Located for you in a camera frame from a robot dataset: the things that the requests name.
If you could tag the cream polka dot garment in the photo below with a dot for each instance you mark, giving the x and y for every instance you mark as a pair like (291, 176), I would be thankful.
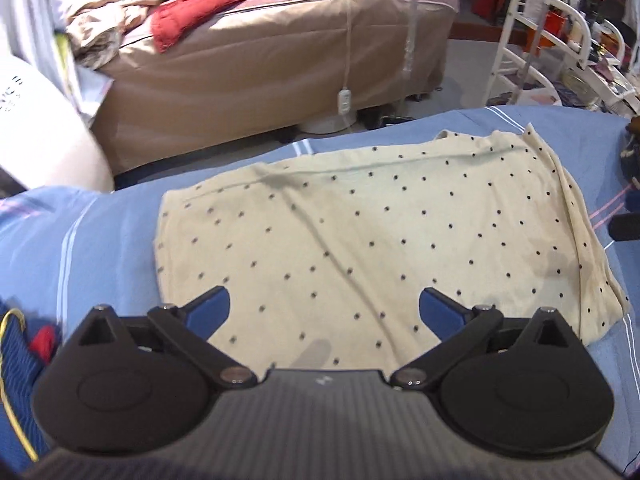
(360, 240)

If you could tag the white metal rack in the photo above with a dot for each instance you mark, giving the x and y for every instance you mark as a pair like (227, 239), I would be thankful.
(555, 55)

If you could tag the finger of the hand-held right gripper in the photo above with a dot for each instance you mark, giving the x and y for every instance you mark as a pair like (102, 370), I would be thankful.
(627, 226)

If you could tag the brown covered bed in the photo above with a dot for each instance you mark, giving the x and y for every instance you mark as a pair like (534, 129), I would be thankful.
(280, 50)

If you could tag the white round fan base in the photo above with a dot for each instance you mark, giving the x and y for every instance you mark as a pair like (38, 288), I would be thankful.
(327, 121)

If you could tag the blue ribbed cloth yellow trim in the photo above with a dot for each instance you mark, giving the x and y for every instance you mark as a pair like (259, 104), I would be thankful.
(15, 375)

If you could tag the beige crumpled duvet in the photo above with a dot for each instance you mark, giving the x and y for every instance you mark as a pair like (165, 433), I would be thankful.
(105, 20)

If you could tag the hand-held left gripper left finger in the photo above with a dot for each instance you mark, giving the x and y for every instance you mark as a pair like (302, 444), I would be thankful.
(210, 310)

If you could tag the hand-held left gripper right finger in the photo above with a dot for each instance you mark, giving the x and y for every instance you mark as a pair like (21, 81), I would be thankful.
(440, 311)

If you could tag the blue striped bed sheet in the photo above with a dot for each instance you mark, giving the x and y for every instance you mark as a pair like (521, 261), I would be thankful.
(90, 240)

